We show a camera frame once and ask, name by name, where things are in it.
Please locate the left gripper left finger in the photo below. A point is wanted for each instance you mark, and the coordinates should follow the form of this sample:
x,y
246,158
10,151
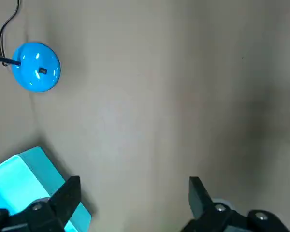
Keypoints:
x,y
65,200

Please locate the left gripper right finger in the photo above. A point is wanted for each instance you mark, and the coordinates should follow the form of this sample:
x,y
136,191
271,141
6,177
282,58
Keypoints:
x,y
199,200

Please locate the turquoise plastic box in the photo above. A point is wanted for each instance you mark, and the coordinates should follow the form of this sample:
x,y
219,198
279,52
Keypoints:
x,y
19,178

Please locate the blue desk lamp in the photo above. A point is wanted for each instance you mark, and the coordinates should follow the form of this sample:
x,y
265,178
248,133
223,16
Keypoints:
x,y
36,67

